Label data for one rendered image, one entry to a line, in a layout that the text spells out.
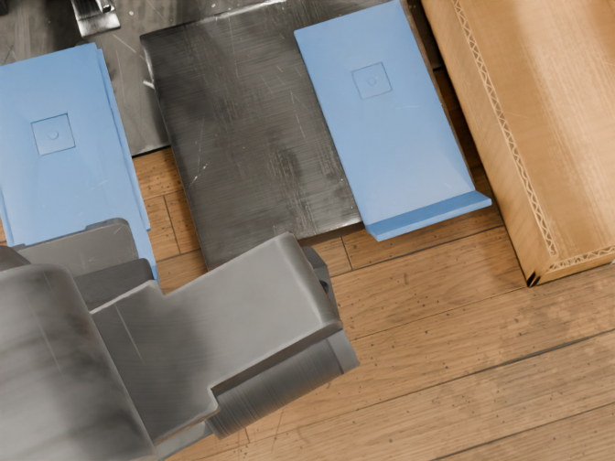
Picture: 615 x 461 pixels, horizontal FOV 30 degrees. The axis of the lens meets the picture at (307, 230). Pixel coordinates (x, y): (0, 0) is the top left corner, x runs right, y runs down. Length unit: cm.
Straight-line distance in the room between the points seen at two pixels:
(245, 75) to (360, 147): 9
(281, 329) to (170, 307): 4
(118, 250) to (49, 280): 15
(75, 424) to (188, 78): 42
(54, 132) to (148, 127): 11
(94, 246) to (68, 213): 13
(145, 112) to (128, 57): 4
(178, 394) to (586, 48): 46
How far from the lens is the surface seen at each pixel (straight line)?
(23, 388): 34
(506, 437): 69
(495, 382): 69
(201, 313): 39
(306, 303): 38
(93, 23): 68
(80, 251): 50
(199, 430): 41
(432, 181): 70
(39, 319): 34
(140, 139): 74
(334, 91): 71
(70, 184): 63
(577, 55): 77
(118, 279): 48
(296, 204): 69
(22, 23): 79
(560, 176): 73
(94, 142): 64
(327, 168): 70
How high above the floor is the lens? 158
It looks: 73 degrees down
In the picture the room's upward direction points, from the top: 1 degrees counter-clockwise
